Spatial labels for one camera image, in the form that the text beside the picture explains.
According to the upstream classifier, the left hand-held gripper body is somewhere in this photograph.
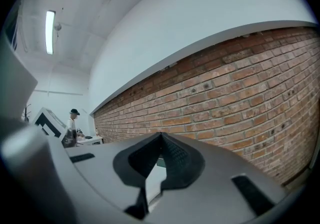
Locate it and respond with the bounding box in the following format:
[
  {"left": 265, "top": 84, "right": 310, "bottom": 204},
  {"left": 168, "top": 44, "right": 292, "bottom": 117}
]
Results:
[{"left": 0, "top": 35, "right": 87, "bottom": 221}]

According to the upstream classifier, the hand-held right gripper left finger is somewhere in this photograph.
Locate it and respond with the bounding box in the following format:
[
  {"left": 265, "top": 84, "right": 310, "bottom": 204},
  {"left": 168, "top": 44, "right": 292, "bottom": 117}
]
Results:
[{"left": 64, "top": 132, "right": 161, "bottom": 218}]

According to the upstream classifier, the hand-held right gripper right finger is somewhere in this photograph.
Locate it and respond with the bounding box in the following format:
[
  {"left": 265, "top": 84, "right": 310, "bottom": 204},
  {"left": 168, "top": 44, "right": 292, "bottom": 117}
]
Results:
[{"left": 146, "top": 132, "right": 288, "bottom": 224}]

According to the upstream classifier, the small white table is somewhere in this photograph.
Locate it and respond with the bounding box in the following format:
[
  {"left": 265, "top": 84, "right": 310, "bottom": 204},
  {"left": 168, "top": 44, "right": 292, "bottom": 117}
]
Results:
[{"left": 76, "top": 134, "right": 104, "bottom": 146}]

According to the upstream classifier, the black coat stand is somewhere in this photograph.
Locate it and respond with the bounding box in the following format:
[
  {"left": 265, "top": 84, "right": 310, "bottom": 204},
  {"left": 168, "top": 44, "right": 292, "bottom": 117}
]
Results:
[{"left": 22, "top": 104, "right": 32, "bottom": 122}]

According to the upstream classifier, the large white table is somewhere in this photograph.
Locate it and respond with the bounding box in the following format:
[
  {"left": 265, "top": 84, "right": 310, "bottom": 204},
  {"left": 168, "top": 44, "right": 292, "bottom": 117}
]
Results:
[{"left": 146, "top": 165, "right": 168, "bottom": 206}]

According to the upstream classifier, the long ceiling light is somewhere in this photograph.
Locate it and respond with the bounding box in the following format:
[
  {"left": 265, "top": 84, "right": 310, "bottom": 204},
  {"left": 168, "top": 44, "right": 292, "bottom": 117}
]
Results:
[{"left": 45, "top": 10, "right": 57, "bottom": 55}]

